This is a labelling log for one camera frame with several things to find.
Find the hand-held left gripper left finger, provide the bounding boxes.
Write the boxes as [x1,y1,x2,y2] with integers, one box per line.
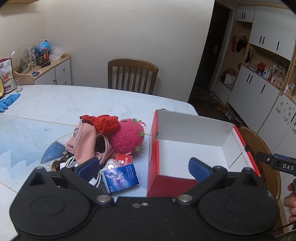
[22,158,115,206]

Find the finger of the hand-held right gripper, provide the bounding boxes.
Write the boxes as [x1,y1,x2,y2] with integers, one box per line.
[256,151,275,167]

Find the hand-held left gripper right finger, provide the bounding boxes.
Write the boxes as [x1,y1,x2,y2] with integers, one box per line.
[176,157,274,207]

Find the white cable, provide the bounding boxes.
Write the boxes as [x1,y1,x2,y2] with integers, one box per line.
[60,156,103,187]

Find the white tooth plush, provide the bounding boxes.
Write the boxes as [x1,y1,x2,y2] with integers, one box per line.
[102,159,124,173]

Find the pink fleece cloth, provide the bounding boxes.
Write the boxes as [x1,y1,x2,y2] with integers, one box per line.
[65,122,115,167]

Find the brown bead bracelet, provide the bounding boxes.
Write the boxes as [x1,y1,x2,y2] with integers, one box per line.
[51,156,68,172]

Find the blue tissue pack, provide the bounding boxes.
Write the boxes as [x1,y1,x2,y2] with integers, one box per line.
[102,163,140,194]

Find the red knit cloth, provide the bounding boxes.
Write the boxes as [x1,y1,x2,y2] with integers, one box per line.
[80,114,121,134]

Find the pink dragon fruit plush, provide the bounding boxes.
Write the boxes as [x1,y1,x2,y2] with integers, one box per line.
[109,118,147,154]

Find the red cardboard shoe box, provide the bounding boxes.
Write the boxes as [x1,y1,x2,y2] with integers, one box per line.
[147,109,262,198]

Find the person's right hand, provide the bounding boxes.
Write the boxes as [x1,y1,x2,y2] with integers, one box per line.
[283,182,296,224]

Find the wooden chair with black seat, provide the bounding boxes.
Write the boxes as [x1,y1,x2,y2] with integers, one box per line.
[238,126,281,202]

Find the black dotted item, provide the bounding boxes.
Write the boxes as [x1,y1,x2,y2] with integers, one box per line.
[96,182,110,195]

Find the red small packet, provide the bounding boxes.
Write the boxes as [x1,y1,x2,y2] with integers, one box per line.
[115,153,133,167]

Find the white cabinet with stickers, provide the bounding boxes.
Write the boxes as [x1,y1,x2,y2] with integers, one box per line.
[257,93,296,153]

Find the white two-door floor cabinet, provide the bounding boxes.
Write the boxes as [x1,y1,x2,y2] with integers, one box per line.
[228,66,280,130]

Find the small low white cabinet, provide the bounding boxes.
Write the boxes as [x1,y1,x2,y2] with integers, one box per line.
[213,80,232,105]

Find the white and red bag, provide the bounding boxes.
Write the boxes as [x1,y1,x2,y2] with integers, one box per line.
[220,69,236,84]

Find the wooden sideboard with white drawers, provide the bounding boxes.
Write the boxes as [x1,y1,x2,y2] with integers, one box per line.
[13,54,73,86]

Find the blue rubber gloves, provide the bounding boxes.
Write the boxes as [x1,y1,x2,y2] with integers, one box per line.
[0,93,21,113]

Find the wooden slat-back chair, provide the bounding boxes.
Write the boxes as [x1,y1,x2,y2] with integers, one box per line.
[107,58,159,95]

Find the clear plastic bag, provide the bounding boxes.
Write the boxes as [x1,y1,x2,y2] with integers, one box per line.
[50,46,63,61]

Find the black cap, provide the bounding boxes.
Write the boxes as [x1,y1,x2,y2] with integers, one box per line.
[236,36,248,50]

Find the glass fish bowl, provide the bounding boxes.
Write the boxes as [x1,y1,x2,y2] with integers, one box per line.
[9,45,35,75]

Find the red snack bag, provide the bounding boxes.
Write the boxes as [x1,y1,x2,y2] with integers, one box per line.
[0,58,17,94]

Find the blue globe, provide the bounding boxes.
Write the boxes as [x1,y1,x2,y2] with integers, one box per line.
[38,40,52,55]

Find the white upper cabinet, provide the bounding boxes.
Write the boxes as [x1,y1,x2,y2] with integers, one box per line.
[248,6,296,61]

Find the dark door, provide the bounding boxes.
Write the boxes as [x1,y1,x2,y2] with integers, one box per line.
[203,2,233,91]

